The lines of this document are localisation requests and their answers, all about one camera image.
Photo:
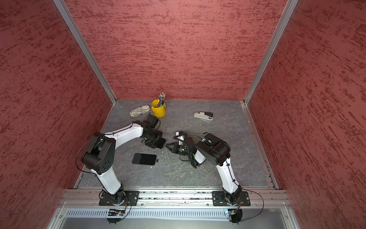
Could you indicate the aluminium corner post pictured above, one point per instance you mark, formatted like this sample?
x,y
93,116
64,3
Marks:
x,y
282,23
75,31

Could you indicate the pens in cup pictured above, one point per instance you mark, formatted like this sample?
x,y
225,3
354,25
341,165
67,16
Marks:
x,y
161,100

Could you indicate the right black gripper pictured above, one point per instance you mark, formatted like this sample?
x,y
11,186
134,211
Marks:
x,y
175,148

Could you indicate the pink-edged smartphone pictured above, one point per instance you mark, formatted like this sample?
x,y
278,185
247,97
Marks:
x,y
144,159

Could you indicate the right aluminium corner post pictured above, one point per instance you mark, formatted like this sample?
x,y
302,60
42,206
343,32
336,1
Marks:
x,y
282,23

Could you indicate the white vented cable duct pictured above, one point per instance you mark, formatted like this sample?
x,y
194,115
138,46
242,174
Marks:
x,y
188,214

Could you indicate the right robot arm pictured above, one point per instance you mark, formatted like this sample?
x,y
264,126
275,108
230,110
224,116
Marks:
x,y
214,150

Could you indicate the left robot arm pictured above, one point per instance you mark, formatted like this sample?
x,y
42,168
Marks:
x,y
100,152

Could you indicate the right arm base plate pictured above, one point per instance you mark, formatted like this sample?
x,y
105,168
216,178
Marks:
x,y
222,198

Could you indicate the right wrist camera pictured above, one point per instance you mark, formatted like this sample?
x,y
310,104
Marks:
x,y
180,136

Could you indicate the circuit board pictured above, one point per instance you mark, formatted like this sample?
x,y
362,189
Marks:
x,y
115,212
230,213

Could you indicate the white black stapler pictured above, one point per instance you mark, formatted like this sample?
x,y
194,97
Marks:
x,y
208,116

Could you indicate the right circuit board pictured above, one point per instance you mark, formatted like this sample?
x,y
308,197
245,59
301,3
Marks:
x,y
230,213

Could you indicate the aluminium front rail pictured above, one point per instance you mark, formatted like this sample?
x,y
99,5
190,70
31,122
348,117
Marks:
x,y
176,198

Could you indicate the left circuit board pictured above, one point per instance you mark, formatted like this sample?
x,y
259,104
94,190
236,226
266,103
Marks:
x,y
115,212

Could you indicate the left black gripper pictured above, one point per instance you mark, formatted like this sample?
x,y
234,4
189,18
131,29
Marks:
x,y
151,143

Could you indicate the blue-edged smartphone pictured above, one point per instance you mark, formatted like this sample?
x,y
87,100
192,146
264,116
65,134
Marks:
x,y
158,143

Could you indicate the left aluminium corner post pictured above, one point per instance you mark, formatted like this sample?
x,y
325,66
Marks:
x,y
75,31

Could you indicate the patterned pencil pouch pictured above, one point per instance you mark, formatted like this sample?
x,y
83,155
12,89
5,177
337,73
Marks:
x,y
140,111

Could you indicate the yellow pen cup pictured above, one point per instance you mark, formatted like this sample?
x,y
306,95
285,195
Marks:
x,y
158,108

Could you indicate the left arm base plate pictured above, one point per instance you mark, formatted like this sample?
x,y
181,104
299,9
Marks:
x,y
131,198

